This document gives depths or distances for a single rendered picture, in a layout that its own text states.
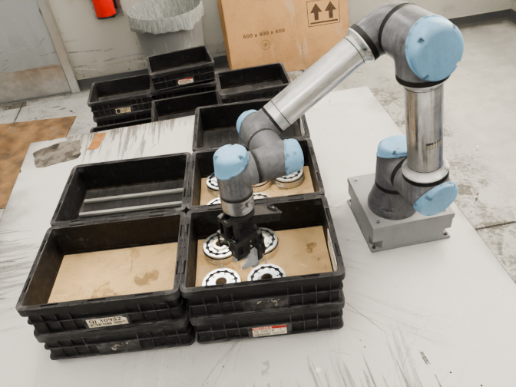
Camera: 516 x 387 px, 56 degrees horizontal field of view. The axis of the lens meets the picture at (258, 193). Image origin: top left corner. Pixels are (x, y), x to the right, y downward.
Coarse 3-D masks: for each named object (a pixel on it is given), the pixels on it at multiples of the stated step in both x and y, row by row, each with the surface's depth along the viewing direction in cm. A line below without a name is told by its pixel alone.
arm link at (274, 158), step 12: (264, 132) 108; (252, 144) 108; (264, 144) 105; (276, 144) 104; (288, 144) 104; (264, 156) 102; (276, 156) 102; (288, 156) 103; (300, 156) 104; (264, 168) 102; (276, 168) 103; (288, 168) 104; (300, 168) 105; (264, 180) 104
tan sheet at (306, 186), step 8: (304, 168) 163; (304, 176) 160; (272, 184) 158; (304, 184) 157; (312, 184) 156; (200, 192) 159; (208, 192) 159; (264, 192) 156; (272, 192) 155; (280, 192) 155; (288, 192) 155; (296, 192) 154; (304, 192) 154; (312, 192) 153; (200, 200) 156; (208, 200) 155
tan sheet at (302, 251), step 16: (288, 240) 138; (304, 240) 137; (320, 240) 137; (288, 256) 133; (304, 256) 132; (320, 256) 132; (208, 272) 132; (240, 272) 131; (288, 272) 129; (304, 272) 128; (320, 272) 128
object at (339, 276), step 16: (208, 208) 137; (336, 240) 122; (336, 256) 118; (336, 272) 114; (192, 288) 115; (208, 288) 114; (224, 288) 114; (240, 288) 114; (256, 288) 115; (272, 288) 115
